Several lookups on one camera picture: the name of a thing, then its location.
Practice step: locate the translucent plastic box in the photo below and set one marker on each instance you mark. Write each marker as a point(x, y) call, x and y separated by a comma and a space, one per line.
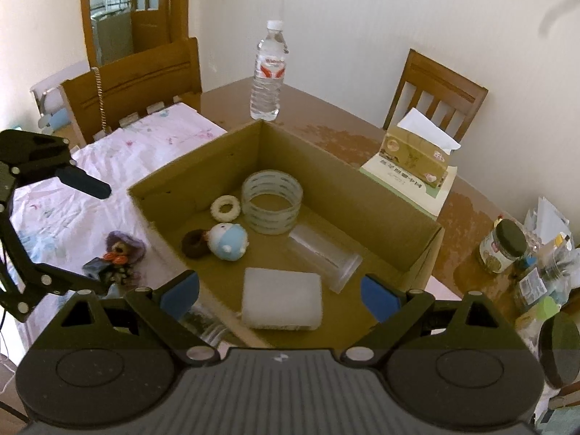
point(281, 299)

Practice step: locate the pink floral tablecloth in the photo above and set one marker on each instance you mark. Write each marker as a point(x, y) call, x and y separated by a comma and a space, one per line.
point(149, 136)

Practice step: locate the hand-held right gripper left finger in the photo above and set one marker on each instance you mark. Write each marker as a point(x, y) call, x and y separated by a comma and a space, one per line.
point(181, 291)

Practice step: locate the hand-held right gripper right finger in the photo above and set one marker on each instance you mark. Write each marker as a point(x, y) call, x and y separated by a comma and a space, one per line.
point(378, 297)

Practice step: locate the blue white round toy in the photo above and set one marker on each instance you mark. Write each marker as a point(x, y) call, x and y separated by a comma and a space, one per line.
point(229, 242)

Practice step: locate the brown cardboard box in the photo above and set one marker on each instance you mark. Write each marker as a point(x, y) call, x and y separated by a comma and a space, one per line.
point(340, 190)

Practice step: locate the small clear container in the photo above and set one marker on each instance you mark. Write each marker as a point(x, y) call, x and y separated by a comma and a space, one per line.
point(208, 326)

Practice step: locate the purple crochet flower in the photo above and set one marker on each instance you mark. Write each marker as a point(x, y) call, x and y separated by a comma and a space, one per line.
point(131, 242)

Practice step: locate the cluttered pen holder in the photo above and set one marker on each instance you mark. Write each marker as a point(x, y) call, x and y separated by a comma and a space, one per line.
point(550, 253)

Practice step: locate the clear plastic cup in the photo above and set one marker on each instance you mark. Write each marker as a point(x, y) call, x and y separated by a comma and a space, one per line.
point(321, 258)

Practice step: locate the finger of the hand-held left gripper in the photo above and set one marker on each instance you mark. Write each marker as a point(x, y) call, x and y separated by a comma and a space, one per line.
point(88, 185)
point(50, 278)

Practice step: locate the large clear black-lid jar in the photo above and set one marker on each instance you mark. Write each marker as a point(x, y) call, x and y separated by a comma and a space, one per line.
point(559, 349)

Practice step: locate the clear plastic water bottle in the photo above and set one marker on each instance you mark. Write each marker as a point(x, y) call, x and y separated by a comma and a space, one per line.
point(268, 81)

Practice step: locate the small black-lid glass jar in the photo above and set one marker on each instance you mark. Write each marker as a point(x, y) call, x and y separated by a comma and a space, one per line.
point(500, 247)

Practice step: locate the wooden glass-pane door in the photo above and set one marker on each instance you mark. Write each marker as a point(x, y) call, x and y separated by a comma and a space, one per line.
point(154, 22)

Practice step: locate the green tissue box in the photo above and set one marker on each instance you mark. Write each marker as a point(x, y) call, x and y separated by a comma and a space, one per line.
point(408, 158)

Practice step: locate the small black cube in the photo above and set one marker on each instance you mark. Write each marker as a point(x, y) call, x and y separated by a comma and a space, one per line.
point(96, 272)

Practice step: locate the wooden chair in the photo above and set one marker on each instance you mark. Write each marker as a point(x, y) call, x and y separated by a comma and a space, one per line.
point(136, 86)
point(421, 77)

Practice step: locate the white green booklet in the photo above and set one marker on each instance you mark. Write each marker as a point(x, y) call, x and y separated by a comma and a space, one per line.
point(408, 195)

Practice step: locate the clear tape roll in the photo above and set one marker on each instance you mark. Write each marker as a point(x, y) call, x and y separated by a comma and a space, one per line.
point(258, 217)

